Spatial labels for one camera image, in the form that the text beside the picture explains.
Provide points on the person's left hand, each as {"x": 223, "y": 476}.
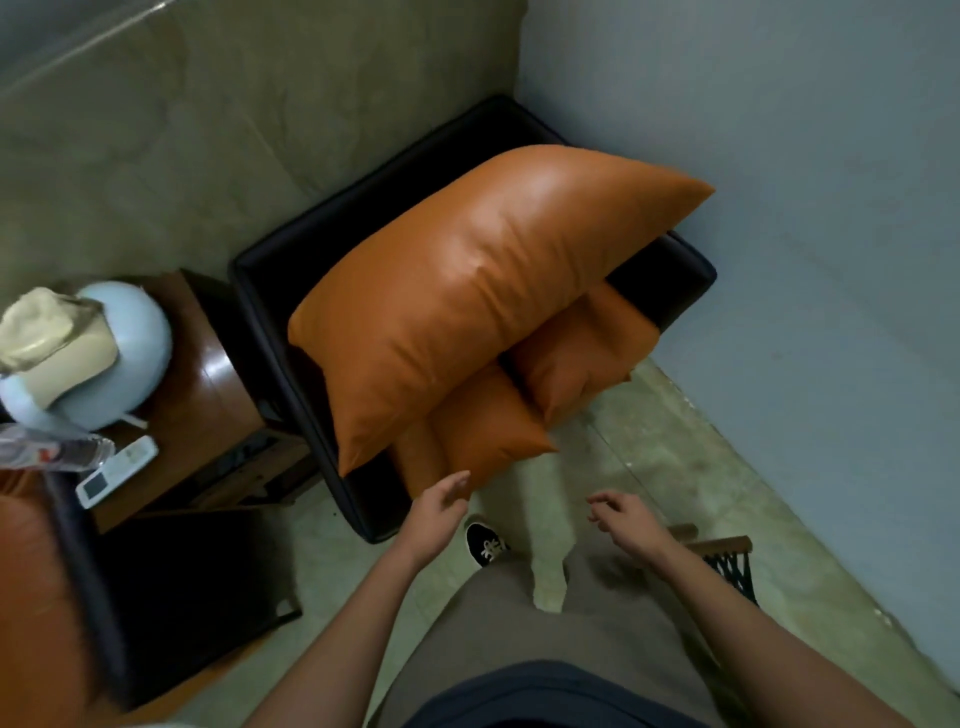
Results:
{"x": 433, "y": 521}

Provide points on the person's right hand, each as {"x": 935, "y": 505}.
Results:
{"x": 630, "y": 521}

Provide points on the person's left fingers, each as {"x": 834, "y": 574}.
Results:
{"x": 448, "y": 491}

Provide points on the person's right fingers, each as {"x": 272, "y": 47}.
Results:
{"x": 604, "y": 506}

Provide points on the person's right forearm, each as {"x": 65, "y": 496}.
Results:
{"x": 757, "y": 645}

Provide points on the person's left forearm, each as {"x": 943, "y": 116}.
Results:
{"x": 345, "y": 645}

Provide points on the small orange leather cushion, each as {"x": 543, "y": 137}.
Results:
{"x": 585, "y": 352}
{"x": 480, "y": 439}

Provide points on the black and white shoe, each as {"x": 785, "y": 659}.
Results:
{"x": 486, "y": 541}

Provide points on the grey-brown trousers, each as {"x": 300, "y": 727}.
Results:
{"x": 547, "y": 622}

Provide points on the dark blue shirt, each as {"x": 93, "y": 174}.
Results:
{"x": 540, "y": 701}

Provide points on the large orange leather cushion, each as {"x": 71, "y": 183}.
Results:
{"x": 465, "y": 285}

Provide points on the brown wooden side table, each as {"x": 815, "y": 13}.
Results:
{"x": 202, "y": 405}

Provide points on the black armchair with orange seat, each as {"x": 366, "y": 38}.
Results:
{"x": 187, "y": 585}

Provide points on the black leather armchair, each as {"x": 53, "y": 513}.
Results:
{"x": 300, "y": 232}

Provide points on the white remote control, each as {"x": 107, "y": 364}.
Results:
{"x": 116, "y": 472}

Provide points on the light blue round tissue holder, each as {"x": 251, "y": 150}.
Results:
{"x": 139, "y": 337}

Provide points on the clear plastic water bottle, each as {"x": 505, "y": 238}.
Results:
{"x": 52, "y": 451}

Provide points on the cream tissue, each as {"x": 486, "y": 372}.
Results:
{"x": 52, "y": 341}

